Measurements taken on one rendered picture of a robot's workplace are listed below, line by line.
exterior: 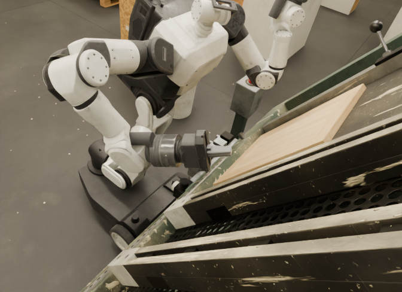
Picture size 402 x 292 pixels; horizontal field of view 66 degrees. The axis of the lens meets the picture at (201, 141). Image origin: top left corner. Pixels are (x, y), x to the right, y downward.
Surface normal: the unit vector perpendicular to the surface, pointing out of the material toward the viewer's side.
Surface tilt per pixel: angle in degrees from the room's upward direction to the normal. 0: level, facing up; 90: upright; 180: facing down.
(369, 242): 58
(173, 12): 23
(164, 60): 64
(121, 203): 0
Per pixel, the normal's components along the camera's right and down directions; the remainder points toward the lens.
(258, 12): -0.59, 0.50
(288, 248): -0.60, -0.80
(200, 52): 0.78, 0.20
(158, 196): 0.13, -0.71
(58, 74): -0.44, 0.15
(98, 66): 0.88, -0.08
